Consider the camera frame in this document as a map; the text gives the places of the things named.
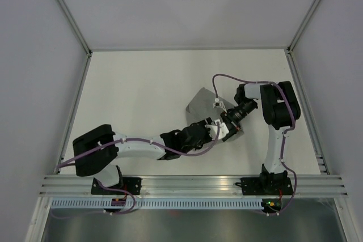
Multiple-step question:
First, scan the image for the aluminium right frame post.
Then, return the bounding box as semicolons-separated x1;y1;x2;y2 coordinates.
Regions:
286;0;323;54

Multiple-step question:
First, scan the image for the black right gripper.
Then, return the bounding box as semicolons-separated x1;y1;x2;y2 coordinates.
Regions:
221;99;256;141

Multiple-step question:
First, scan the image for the aluminium left frame post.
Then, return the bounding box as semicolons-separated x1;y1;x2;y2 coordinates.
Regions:
55;0;92;57

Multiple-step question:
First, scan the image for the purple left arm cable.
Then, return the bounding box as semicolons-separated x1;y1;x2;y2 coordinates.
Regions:
50;121;222;220

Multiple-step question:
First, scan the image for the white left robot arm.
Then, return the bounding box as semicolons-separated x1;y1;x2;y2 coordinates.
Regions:
73;118;227;194

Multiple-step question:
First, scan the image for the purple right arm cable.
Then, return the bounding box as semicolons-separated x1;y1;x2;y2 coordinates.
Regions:
212;74;298;216

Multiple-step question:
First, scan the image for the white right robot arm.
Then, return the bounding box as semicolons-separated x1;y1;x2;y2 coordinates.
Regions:
220;81;301;196

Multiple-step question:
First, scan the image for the aluminium frame post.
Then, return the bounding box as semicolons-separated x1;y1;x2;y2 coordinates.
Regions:
55;0;92;57
286;0;323;54

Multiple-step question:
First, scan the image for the white slotted cable duct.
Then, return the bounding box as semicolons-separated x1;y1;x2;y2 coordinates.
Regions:
50;197;263;210

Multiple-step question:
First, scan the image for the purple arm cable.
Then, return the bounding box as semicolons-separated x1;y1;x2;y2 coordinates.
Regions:
212;74;298;216
50;121;222;220

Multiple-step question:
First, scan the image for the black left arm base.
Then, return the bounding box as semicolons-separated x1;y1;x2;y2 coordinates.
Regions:
91;177;142;196

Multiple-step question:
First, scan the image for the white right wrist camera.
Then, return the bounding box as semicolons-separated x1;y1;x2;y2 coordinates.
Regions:
213;97;226;112

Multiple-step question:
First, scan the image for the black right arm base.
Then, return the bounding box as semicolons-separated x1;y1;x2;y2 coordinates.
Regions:
235;176;293;196

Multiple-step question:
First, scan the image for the aluminium front rail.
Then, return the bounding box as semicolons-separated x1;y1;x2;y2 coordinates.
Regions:
39;175;348;198

